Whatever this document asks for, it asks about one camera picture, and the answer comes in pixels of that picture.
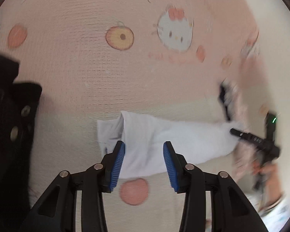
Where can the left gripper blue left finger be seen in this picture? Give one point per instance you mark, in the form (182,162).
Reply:
(98,179)

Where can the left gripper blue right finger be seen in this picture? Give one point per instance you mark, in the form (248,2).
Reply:
(188,179)

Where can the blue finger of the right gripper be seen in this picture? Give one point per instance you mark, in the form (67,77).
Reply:
(246,136)

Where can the pink cartoon print pajama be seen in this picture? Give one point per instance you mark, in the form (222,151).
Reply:
(244,154)

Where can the person's hand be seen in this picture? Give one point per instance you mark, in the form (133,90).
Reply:
(272,185)

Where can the navy garment under pajama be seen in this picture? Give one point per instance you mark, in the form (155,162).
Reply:
(226,99)

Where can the pink cream Hello Kitty blanket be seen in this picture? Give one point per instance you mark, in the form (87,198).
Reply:
(142,72)

